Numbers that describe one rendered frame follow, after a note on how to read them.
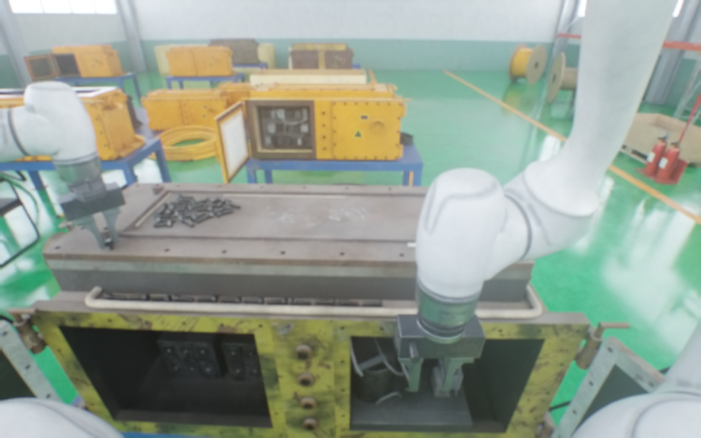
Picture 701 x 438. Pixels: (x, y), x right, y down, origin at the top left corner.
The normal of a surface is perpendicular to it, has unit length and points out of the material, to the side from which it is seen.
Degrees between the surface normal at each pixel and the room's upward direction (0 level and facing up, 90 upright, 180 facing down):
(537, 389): 90
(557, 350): 90
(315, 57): 90
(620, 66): 131
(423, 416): 0
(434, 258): 91
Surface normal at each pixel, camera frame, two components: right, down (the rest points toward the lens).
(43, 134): 0.40, 0.45
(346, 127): -0.01, 0.50
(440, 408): 0.00, -0.87
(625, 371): -0.94, 0.16
